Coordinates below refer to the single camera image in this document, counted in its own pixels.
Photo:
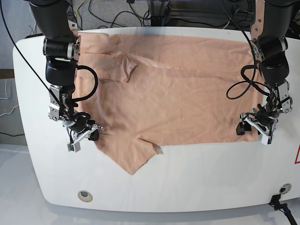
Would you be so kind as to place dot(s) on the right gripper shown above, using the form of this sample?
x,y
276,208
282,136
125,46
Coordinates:
x,y
82,127

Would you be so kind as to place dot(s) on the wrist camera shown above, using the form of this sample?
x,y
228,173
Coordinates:
x,y
74,147
266,140

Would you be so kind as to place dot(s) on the left table cable grommet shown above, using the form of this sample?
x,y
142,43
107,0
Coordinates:
x,y
85,196

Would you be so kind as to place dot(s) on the right table cable grommet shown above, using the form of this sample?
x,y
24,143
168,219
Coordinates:
x,y
285,188

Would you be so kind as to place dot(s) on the table cable grommet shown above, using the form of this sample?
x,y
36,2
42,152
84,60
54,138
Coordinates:
x,y
285,188
85,196

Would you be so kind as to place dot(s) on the peach T-shirt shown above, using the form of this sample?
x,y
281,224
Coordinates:
x,y
158,90

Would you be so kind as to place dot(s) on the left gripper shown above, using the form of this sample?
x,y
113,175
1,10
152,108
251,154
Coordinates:
x,y
264,124

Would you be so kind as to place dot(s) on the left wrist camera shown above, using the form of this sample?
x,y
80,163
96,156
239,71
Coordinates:
x,y
266,140

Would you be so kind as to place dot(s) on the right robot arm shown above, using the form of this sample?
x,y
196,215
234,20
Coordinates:
x,y
61,47

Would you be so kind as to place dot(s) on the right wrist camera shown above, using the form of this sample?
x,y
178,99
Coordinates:
x,y
74,147

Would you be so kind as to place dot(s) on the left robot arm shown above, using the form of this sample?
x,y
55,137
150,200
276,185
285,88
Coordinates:
x,y
270,68

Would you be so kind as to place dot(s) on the black clamp mount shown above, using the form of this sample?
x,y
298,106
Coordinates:
x,y
283,207

